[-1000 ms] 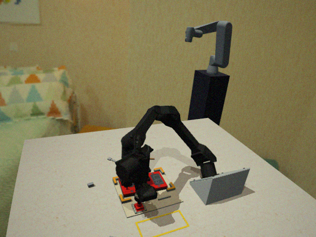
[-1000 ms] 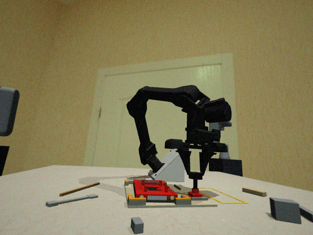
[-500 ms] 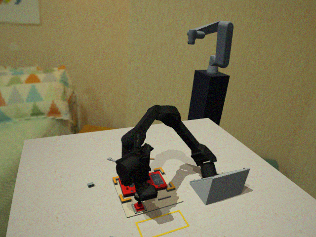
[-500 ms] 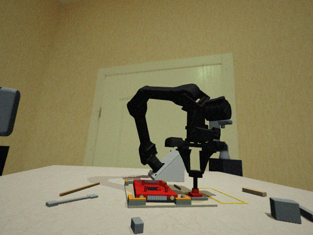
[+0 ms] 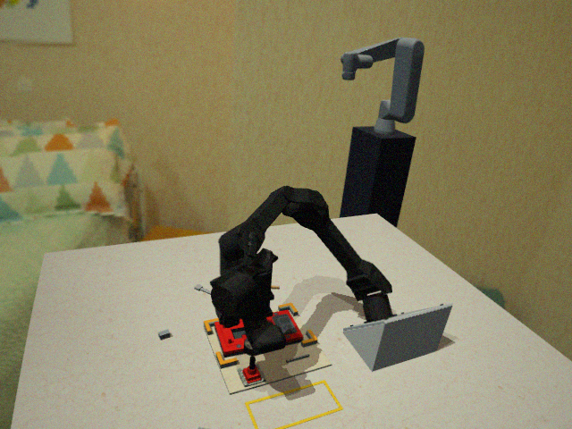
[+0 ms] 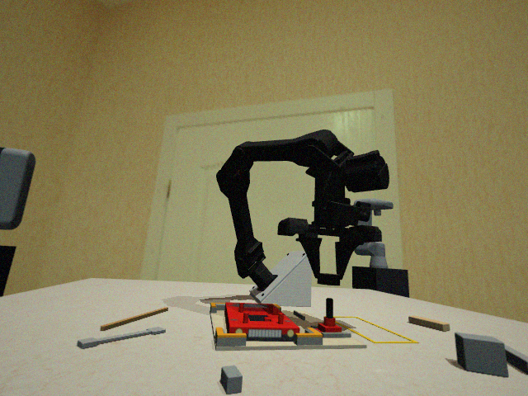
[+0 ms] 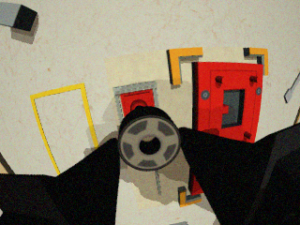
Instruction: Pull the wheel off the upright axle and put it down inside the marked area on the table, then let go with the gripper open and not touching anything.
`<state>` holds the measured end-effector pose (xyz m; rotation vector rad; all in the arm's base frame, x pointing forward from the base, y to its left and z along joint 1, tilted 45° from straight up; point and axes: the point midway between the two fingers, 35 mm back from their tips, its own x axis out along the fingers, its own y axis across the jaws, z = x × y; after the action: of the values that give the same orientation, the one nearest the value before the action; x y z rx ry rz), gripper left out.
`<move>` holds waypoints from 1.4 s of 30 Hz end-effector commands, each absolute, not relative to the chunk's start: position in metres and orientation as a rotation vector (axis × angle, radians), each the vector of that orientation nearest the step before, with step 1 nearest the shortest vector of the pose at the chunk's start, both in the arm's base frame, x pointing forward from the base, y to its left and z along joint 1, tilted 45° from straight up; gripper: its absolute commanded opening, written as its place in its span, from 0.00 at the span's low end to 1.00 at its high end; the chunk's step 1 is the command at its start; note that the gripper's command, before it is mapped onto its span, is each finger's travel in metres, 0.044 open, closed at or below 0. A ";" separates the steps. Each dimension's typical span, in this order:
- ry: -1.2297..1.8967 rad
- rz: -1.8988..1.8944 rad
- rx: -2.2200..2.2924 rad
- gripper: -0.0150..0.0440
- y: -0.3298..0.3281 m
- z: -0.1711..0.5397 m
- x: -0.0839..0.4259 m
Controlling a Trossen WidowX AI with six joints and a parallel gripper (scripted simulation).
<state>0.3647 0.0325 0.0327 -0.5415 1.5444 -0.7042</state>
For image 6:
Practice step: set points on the tan rectangular bar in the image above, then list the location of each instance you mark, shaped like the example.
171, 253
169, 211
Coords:
429, 323

